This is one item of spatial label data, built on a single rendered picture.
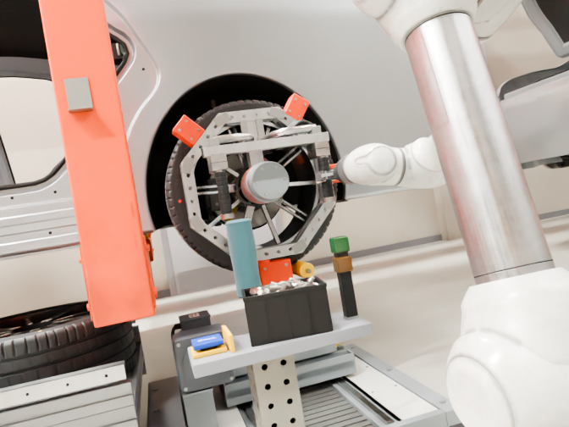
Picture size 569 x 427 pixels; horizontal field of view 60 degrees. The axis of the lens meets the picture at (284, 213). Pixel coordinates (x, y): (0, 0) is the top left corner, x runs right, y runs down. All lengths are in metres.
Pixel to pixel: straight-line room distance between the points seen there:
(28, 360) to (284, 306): 0.83
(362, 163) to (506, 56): 6.39
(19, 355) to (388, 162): 1.18
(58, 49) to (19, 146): 4.14
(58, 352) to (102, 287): 0.34
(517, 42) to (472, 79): 7.01
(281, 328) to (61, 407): 0.69
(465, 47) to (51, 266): 5.05
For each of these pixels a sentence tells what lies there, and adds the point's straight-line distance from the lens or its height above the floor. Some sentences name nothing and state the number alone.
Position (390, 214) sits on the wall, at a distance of 6.18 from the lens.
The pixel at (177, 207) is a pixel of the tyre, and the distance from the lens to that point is 1.80.
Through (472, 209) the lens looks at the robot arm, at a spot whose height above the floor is 0.72.
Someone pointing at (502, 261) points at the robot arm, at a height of 0.65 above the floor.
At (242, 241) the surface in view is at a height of 0.67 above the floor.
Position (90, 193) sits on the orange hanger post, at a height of 0.88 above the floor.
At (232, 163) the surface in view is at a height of 0.97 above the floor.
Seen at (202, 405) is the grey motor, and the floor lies 0.17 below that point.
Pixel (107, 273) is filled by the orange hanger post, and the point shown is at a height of 0.66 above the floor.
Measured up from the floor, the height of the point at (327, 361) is 0.16.
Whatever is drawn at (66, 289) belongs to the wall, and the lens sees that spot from 5.49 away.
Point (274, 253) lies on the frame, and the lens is 1.77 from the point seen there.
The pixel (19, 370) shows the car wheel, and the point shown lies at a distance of 1.69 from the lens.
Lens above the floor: 0.76
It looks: 1 degrees down
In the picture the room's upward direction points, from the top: 9 degrees counter-clockwise
